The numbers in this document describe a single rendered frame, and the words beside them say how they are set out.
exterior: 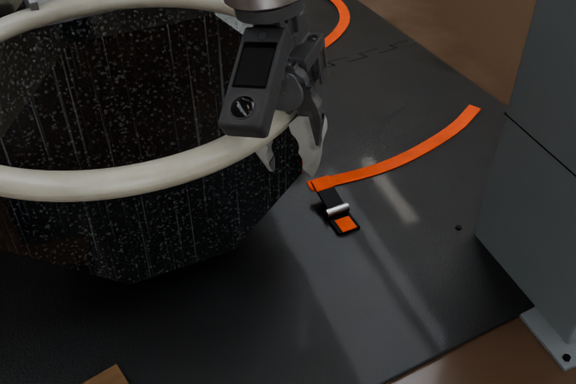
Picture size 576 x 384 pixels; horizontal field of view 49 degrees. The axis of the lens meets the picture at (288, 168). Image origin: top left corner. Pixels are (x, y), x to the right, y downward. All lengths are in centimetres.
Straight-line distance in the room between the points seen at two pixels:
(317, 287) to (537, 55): 77
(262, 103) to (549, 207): 107
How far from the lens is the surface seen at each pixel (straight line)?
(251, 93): 60
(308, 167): 71
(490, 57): 274
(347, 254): 174
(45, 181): 63
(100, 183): 61
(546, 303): 170
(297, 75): 65
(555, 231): 158
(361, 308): 163
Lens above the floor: 130
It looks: 40 degrees down
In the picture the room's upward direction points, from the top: straight up
